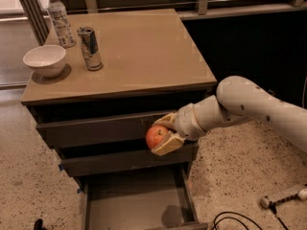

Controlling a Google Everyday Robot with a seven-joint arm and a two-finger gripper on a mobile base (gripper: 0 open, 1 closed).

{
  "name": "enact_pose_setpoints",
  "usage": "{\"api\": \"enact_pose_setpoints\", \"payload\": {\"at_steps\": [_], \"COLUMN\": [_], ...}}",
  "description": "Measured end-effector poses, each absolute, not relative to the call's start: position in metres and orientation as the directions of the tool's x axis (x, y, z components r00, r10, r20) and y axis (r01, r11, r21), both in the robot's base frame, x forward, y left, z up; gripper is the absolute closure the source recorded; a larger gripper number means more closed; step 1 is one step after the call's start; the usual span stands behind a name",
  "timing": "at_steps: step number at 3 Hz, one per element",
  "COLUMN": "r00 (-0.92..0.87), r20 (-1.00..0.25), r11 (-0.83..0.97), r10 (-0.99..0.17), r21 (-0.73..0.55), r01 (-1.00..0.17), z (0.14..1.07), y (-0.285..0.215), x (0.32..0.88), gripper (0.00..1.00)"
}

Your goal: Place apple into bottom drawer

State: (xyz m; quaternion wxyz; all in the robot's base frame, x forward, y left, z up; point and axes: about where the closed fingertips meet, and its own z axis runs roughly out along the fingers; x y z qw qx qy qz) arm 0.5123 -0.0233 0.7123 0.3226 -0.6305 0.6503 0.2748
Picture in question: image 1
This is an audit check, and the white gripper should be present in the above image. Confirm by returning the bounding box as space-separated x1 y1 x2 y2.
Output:
152 103 206 156

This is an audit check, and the red apple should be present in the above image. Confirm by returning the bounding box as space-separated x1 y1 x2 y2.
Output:
146 126 169 150

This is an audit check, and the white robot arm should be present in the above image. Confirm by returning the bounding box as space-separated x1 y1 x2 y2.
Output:
152 76 307 156

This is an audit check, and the grey top drawer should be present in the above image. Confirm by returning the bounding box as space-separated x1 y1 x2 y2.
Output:
36 110 171 149

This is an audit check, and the grey open bottom drawer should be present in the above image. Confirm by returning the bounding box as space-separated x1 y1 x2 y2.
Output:
83 165 208 230

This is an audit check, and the grey drawer cabinet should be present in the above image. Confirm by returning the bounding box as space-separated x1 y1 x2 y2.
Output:
21 10 216 220

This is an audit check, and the grey middle drawer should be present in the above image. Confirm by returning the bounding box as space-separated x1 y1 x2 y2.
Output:
61 143 199 177

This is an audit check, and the silver drink can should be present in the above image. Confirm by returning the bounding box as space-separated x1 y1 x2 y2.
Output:
77 27 103 71

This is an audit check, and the white ceramic bowl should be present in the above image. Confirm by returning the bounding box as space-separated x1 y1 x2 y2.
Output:
23 45 66 78

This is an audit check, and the clear plastic water bottle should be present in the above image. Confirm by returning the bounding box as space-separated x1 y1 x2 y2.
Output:
46 0 75 48

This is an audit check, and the black object at floor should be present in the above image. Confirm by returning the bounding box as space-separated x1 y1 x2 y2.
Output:
34 218 46 230

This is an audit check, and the black cable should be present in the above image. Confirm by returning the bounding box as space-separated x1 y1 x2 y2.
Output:
210 204 291 230

